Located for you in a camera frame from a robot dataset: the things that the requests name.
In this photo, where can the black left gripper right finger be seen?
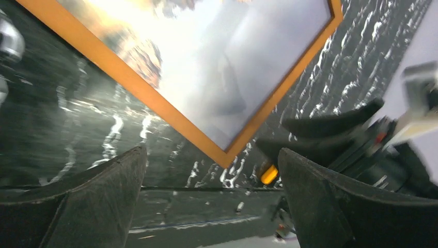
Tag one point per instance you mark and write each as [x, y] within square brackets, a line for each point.
[329, 209]

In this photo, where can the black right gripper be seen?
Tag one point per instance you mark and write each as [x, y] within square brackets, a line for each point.
[368, 157]

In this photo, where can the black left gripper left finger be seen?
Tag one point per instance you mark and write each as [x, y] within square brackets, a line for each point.
[93, 208]

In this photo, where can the orange screwdriver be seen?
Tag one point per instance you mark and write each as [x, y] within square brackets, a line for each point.
[268, 173]

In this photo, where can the orange wooden picture frame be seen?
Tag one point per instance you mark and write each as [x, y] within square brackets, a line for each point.
[213, 70]

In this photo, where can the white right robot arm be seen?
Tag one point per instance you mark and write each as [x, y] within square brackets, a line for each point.
[421, 116]

